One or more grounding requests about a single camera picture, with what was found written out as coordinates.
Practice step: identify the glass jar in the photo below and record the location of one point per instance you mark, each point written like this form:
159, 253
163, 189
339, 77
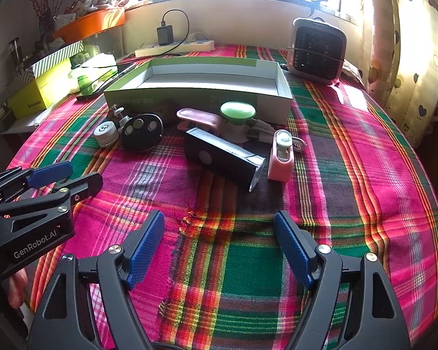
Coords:
14, 51

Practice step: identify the white power strip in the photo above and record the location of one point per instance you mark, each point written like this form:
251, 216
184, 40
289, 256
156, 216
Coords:
193, 45

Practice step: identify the small black connector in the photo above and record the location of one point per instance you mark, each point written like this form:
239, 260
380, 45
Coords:
283, 66

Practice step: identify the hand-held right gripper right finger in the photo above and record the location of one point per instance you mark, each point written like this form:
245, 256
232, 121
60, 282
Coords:
292, 248

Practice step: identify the yellow-green box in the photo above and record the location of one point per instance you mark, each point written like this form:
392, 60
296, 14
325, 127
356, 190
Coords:
33, 94

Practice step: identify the pink clip light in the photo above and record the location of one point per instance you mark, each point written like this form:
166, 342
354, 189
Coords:
281, 164

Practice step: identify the person's left hand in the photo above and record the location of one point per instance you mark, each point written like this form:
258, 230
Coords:
16, 291

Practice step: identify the black oval three-button disc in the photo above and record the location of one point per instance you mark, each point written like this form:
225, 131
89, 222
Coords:
142, 140

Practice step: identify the green and white cardboard box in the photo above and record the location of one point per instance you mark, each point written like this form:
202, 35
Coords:
189, 98

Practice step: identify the small white knob stand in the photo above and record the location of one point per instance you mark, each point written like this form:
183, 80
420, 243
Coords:
121, 115

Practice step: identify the plaid blanket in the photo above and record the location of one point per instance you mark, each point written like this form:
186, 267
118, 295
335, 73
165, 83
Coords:
241, 262

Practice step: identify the black window hook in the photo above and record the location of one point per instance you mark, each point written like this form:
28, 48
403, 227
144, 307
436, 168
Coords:
319, 2

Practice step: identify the black charger adapter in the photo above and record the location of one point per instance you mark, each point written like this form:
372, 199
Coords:
165, 35

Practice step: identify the red berry branches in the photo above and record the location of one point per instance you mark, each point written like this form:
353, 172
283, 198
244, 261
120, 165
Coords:
40, 7

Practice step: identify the glass tank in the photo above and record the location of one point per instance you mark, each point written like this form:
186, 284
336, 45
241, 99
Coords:
102, 43

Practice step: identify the heart-print curtain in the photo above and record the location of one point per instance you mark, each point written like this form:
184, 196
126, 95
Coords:
416, 62

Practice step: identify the dark green box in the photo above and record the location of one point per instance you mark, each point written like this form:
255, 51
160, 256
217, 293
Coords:
0, 115

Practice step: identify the grey desktop heater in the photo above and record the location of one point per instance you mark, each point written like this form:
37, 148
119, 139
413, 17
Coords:
314, 51

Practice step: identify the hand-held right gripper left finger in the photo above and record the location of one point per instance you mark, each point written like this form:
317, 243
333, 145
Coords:
146, 248

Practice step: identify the white round cap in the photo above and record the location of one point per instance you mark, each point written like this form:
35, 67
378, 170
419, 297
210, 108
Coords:
106, 135

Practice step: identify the black bike light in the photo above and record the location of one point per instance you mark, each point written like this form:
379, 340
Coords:
219, 156

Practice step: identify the black phone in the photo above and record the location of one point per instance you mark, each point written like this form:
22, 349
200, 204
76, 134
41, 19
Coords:
95, 87

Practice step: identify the pink plastic holder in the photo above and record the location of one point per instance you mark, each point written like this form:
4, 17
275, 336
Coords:
199, 116

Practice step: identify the orange tray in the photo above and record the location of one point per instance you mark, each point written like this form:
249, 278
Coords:
91, 25

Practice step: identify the green striped box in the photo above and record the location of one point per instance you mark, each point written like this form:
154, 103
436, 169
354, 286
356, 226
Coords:
54, 58

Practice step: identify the green and white tissue pack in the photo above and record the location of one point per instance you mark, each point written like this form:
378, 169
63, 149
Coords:
102, 60

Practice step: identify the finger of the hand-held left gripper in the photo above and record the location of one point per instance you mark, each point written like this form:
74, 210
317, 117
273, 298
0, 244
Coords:
47, 173
84, 186

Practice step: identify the green-topped white knob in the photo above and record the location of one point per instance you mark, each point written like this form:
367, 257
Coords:
237, 111

